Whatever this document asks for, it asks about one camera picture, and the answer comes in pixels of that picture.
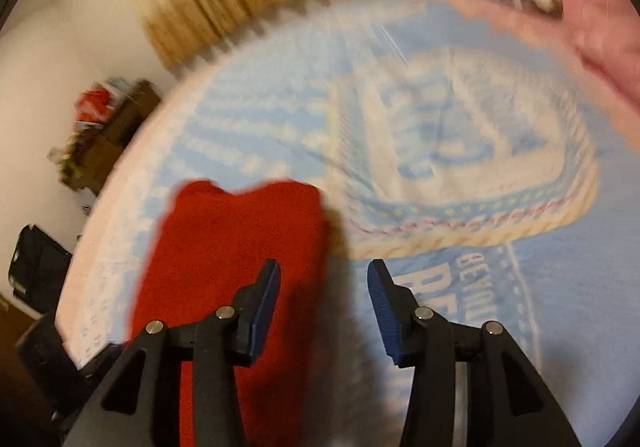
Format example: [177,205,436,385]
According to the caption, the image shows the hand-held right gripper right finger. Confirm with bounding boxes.
[367,258,581,447]

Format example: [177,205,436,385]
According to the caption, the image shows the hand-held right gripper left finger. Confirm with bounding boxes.
[62,258,282,447]

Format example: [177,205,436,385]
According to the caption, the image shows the red knitted sweater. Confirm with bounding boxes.
[129,179,332,447]

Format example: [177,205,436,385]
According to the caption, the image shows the pastel printed bedsheet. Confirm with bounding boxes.
[55,0,640,447]

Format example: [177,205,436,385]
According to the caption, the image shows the black suitcase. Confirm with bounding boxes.
[7,224,74,315]

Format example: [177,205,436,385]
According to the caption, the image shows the brown wooden desk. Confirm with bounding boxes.
[60,79,162,192]

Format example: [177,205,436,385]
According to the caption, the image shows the red gift box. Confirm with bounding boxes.
[75,87,114,126]

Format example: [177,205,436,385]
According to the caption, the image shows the pink pillow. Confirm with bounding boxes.
[560,0,640,152]

